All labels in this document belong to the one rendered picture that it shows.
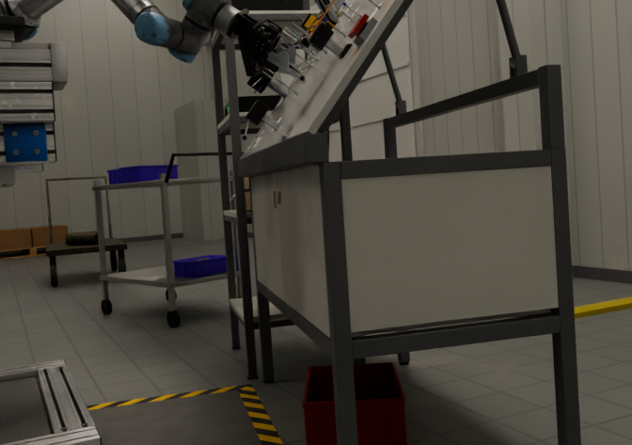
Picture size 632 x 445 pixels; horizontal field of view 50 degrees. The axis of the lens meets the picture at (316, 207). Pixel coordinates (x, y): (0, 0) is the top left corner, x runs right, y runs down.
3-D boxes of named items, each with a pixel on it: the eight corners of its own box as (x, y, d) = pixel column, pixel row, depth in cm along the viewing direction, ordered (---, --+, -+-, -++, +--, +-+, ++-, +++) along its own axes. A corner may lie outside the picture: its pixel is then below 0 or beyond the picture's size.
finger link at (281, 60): (298, 64, 171) (269, 44, 172) (292, 82, 175) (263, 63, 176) (305, 59, 173) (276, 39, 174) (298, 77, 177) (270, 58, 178)
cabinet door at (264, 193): (283, 301, 208) (275, 172, 206) (257, 279, 261) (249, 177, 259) (290, 301, 208) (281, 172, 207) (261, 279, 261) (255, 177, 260)
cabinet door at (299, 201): (326, 339, 154) (315, 165, 153) (281, 302, 207) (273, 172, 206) (338, 337, 155) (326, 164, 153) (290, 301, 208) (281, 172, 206)
